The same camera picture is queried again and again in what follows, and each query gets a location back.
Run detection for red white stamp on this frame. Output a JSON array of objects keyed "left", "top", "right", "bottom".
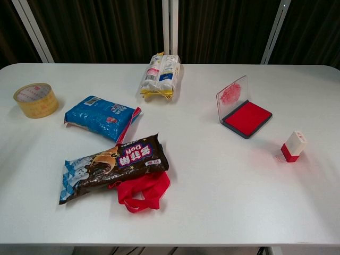
[{"left": 276, "top": 130, "right": 308, "bottom": 163}]

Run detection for red cloth bag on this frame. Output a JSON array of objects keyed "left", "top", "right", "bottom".
[{"left": 108, "top": 172, "right": 171, "bottom": 214}]

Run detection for brown chocolate snack package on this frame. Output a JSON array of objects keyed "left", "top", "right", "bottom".
[{"left": 57, "top": 134, "right": 170, "bottom": 206}]

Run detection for blue snack package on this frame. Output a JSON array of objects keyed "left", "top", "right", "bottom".
[{"left": 63, "top": 95, "right": 142, "bottom": 145}]

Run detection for red ink pad case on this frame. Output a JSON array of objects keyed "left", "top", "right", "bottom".
[{"left": 215, "top": 75, "right": 273, "bottom": 139}]

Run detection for black pleated curtain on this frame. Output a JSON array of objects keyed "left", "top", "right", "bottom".
[{"left": 0, "top": 0, "right": 340, "bottom": 70}]

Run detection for yellow packing tape roll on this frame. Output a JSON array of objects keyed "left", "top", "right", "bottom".
[{"left": 13, "top": 82, "right": 60, "bottom": 118}]

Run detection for white upright frame post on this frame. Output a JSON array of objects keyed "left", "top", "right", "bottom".
[{"left": 161, "top": 0, "right": 179, "bottom": 57}]

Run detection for white slanted frame post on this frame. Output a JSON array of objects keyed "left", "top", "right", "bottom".
[
  {"left": 260, "top": 0, "right": 290, "bottom": 65},
  {"left": 11, "top": 0, "right": 55, "bottom": 64}
]

